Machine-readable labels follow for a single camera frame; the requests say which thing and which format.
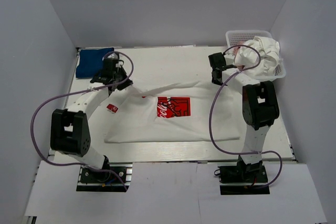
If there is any pink printed t shirt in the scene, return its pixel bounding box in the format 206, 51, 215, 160
233, 46, 240, 56

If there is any white Coca-Cola t shirt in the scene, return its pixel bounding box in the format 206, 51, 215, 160
104, 81, 242, 143

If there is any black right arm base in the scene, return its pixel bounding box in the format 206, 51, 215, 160
214, 165, 270, 196

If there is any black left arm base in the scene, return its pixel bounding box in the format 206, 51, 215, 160
76, 164, 132, 193

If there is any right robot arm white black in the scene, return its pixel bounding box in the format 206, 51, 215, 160
208, 52, 280, 170

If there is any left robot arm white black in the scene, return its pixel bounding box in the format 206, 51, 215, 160
50, 55, 133, 170

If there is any folded blue t shirt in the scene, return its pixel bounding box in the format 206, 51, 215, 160
76, 47, 114, 79

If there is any white perforated plastic basket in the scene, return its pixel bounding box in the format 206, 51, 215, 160
225, 30, 286, 81

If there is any crumpled white t shirt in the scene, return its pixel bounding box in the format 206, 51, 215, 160
234, 36, 280, 79

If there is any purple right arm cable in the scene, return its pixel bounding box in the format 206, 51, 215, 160
209, 45, 284, 188

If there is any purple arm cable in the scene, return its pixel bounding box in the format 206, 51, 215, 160
209, 45, 284, 188
30, 50, 135, 192

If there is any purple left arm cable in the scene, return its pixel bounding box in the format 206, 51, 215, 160
30, 50, 135, 192

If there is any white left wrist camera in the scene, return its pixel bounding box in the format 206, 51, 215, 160
104, 51, 120, 61

